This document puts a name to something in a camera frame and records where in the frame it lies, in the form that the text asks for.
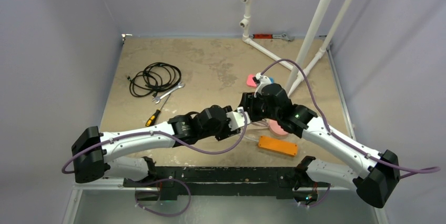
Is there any pink plug adapter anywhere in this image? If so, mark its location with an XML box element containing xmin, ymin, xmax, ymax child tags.
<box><xmin>246</xmin><ymin>74</ymin><xmax>257</xmax><ymax>88</ymax></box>

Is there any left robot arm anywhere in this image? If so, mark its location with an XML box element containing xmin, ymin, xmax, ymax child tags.
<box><xmin>62</xmin><ymin>105</ymin><xmax>251</xmax><ymax>187</ymax></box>

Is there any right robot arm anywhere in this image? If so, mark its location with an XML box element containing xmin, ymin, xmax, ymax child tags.
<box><xmin>239</xmin><ymin>84</ymin><xmax>400</xmax><ymax>208</ymax></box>

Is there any pink round socket base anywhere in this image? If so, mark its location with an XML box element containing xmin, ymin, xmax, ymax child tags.
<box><xmin>268</xmin><ymin>120</ymin><xmax>288</xmax><ymax>137</ymax></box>

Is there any orange power strip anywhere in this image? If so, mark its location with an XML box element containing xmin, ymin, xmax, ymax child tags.
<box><xmin>258</xmin><ymin>136</ymin><xmax>298</xmax><ymax>157</ymax></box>

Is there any silver open-end wrench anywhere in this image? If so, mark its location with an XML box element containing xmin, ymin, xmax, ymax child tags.
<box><xmin>153</xmin><ymin>82</ymin><xmax>185</xmax><ymax>104</ymax></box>

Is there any yellow black screwdriver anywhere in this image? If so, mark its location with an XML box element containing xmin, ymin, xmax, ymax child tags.
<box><xmin>145</xmin><ymin>95</ymin><xmax>170</xmax><ymax>127</ymax></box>

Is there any black base beam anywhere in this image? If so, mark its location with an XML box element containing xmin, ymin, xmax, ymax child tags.
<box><xmin>123</xmin><ymin>158</ymin><xmax>327</xmax><ymax>205</ymax></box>

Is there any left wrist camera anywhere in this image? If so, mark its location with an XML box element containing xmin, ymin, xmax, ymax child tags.
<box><xmin>226</xmin><ymin>107</ymin><xmax>251</xmax><ymax>131</ymax></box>

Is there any black coiled cable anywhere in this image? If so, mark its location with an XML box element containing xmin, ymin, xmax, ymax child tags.
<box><xmin>127</xmin><ymin>62</ymin><xmax>182</xmax><ymax>98</ymax></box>

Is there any red handled wrench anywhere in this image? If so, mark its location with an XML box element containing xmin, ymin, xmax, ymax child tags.
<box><xmin>249</xmin><ymin>33</ymin><xmax>294</xmax><ymax>42</ymax></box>

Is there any white pipe frame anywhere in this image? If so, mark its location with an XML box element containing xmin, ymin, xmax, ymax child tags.
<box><xmin>237</xmin><ymin>0</ymin><xmax>352</xmax><ymax>73</ymax></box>

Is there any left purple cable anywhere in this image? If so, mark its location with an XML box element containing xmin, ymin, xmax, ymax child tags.
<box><xmin>62</xmin><ymin>110</ymin><xmax>249</xmax><ymax>217</ymax></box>

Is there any purple cable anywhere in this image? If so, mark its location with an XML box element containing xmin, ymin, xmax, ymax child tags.
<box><xmin>259</xmin><ymin>58</ymin><xmax>441</xmax><ymax>209</ymax></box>
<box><xmin>62</xmin><ymin>110</ymin><xmax>249</xmax><ymax>217</ymax></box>

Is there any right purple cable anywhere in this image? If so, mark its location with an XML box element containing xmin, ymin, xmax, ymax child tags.
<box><xmin>259</xmin><ymin>58</ymin><xmax>441</xmax><ymax>209</ymax></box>

